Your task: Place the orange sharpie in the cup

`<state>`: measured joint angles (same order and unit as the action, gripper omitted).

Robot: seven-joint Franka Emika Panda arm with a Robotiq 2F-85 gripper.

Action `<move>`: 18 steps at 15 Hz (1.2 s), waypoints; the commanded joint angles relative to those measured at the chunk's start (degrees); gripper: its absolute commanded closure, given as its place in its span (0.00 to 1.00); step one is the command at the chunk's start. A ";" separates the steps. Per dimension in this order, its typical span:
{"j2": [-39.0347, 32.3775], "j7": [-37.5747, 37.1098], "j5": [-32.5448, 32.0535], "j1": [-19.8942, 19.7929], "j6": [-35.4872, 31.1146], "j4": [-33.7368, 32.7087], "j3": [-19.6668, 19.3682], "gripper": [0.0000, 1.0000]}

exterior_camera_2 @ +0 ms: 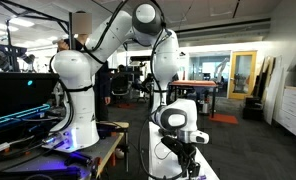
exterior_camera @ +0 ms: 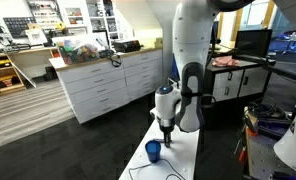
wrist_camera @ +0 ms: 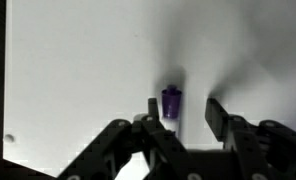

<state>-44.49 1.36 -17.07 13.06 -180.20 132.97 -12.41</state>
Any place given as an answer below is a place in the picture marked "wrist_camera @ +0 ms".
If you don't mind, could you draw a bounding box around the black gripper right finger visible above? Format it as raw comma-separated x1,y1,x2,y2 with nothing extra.
204,97,296,180

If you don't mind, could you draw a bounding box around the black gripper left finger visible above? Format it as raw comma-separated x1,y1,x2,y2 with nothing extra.
57,97,202,180

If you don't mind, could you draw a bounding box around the sharpie marker pen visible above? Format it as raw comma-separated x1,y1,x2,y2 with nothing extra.
160,84,183,138

